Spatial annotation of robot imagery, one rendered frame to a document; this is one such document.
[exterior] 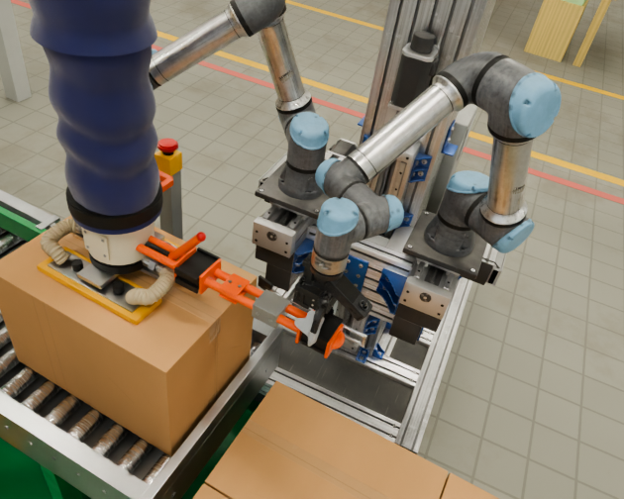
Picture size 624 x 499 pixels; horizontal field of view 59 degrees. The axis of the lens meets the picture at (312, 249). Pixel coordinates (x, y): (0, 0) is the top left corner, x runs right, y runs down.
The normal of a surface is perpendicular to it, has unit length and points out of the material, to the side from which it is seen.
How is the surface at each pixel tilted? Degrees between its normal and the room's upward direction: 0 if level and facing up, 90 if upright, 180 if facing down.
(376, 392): 0
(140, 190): 77
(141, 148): 72
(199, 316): 0
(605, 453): 0
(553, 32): 90
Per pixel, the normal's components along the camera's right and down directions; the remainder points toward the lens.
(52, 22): -0.32, 0.72
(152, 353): 0.13, -0.75
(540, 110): 0.51, 0.52
